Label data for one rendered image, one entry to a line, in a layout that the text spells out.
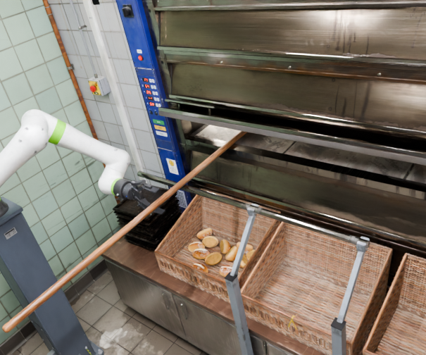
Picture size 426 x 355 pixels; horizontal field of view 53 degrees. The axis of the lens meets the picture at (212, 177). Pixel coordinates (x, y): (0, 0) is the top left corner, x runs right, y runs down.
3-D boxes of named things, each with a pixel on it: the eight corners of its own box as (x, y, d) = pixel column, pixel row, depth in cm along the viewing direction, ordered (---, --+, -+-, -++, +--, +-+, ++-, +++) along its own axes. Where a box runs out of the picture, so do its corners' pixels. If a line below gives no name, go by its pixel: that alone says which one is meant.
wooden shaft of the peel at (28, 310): (7, 335, 149) (3, 329, 147) (3, 332, 151) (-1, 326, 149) (267, 116, 252) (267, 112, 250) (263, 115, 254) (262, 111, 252)
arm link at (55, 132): (15, 134, 190) (27, 110, 187) (17, 122, 201) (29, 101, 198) (55, 150, 199) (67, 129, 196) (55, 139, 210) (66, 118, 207)
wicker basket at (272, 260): (288, 253, 241) (284, 214, 227) (392, 289, 209) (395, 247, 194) (240, 315, 212) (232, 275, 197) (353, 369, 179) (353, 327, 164)
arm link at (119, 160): (53, 145, 207) (58, 145, 198) (63, 123, 209) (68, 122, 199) (121, 174, 225) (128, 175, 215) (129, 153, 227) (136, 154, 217)
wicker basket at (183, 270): (209, 221, 277) (201, 186, 262) (286, 248, 245) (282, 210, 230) (158, 270, 248) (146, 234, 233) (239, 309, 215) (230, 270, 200)
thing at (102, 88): (101, 90, 273) (96, 75, 268) (110, 91, 267) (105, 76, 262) (91, 94, 269) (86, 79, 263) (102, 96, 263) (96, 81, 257)
